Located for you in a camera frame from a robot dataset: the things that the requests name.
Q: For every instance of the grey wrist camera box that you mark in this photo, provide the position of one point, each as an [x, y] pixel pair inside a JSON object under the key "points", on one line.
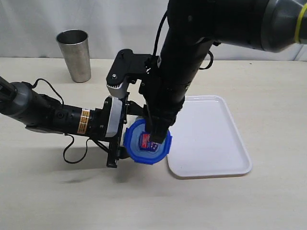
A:
{"points": [[118, 91], [114, 117]]}

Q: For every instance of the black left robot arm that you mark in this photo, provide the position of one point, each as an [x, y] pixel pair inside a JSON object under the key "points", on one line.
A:
{"points": [[44, 114]]}

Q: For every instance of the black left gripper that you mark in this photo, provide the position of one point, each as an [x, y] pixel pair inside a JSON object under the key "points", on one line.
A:
{"points": [[100, 120]]}

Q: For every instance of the clear plastic tall container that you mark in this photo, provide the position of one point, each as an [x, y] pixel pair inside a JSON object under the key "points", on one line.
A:
{"points": [[130, 121]]}

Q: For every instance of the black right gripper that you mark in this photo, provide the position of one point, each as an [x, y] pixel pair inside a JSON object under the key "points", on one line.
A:
{"points": [[161, 110]]}

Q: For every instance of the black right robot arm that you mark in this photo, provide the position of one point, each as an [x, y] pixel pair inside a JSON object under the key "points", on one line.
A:
{"points": [[194, 27]]}

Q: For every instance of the blue plastic lid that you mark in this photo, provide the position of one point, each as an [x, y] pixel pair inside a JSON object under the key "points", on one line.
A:
{"points": [[139, 147]]}

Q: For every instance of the stainless steel tumbler cup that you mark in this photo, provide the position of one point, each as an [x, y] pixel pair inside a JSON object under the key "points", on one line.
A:
{"points": [[75, 50]]}

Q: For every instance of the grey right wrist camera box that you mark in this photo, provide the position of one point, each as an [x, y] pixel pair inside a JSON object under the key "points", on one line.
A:
{"points": [[118, 91]]}

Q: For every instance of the white rectangular plastic tray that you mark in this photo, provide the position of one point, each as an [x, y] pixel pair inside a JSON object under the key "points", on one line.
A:
{"points": [[206, 142]]}

